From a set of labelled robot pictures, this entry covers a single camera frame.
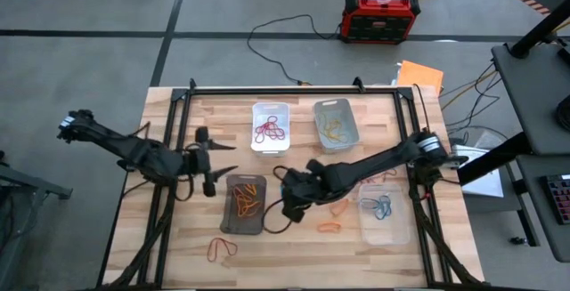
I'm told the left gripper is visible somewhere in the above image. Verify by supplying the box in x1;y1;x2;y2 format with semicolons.
181;125;240;198

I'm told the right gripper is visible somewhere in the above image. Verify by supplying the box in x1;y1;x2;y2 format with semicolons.
280;158;343;224

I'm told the pile of coloured rubber bands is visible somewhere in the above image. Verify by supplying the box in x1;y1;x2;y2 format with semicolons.
322;117;348;141

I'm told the white plastic basket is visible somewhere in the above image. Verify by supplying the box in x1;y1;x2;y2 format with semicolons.
250;101;291;158

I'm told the smoky transparent plastic basket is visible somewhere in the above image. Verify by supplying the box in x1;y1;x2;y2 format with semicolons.
219;174;268;236

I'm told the light grey plastic basket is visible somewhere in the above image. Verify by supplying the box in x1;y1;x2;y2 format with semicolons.
312;98;361;155

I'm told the clear transparent plastic basket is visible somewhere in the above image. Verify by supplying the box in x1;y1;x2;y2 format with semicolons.
357;182;411;247

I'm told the orange paper folder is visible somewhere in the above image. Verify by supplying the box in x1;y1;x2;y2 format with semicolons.
395;60;445;97

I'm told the red portable power station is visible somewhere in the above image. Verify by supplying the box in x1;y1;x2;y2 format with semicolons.
338;0;422;45

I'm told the large white paper sheet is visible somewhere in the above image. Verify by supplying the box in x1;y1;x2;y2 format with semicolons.
450;143;505;199

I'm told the grey metal cart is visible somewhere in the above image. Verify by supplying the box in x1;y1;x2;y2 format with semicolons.
0;148;74;291

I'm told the black desk crossbar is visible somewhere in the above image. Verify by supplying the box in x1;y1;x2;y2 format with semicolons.
456;131;535;186

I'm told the grey desk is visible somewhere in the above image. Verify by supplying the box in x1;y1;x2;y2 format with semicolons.
490;40;570;157
515;153;570;264

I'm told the black computer keyboard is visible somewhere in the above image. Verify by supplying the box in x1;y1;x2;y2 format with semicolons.
541;173;570;226

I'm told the black round desk object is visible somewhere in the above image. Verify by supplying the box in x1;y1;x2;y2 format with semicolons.
555;93;570;133

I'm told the black desk pole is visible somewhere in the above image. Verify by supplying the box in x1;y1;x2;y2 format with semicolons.
509;0;570;60

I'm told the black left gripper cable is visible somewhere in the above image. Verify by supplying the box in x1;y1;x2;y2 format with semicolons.
174;173;197;203

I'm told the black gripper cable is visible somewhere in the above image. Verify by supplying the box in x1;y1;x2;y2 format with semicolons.
261;165;298;235
174;173;197;203

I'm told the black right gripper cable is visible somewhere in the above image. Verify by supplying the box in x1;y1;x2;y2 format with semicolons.
261;165;298;235

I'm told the black power station cable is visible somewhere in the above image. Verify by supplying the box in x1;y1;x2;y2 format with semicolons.
246;13;345;86

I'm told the black frame corner cable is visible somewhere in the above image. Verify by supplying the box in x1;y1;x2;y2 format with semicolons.
411;84;431;132

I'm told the yellow desk cable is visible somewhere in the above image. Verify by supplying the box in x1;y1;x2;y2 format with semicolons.
440;69;498;112

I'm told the black desk cable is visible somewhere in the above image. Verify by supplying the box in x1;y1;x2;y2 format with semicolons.
444;61;502;127

